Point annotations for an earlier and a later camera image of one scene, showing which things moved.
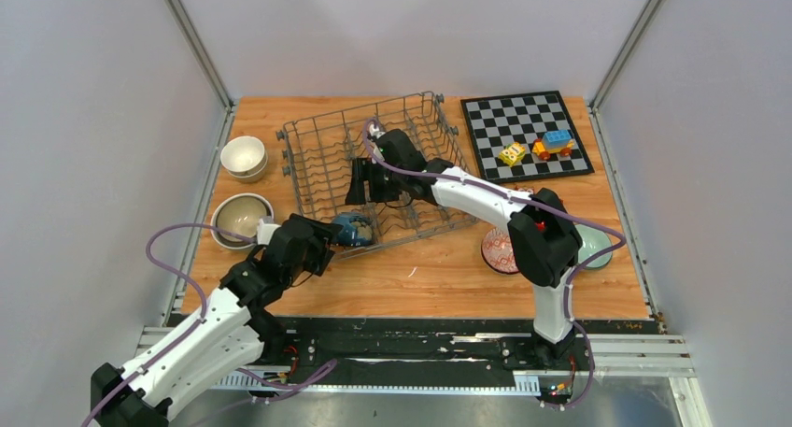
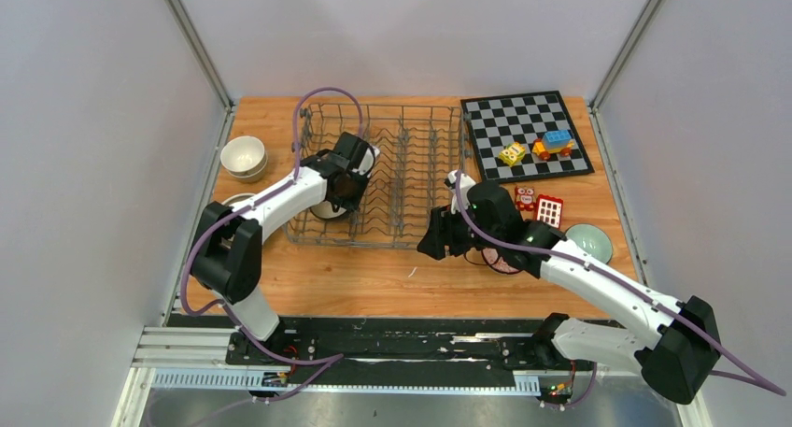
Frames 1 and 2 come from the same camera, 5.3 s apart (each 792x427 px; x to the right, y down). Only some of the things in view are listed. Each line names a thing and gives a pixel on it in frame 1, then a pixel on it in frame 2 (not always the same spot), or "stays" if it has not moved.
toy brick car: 555,141 stays
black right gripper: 366,169 -> 433,241
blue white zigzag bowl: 498,251 stays
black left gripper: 323,233 -> 362,177
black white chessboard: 495,122 stays
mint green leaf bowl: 593,240 stays
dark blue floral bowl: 358,229 -> 344,186
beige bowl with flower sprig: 243,155 stays
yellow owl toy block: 512,153 stays
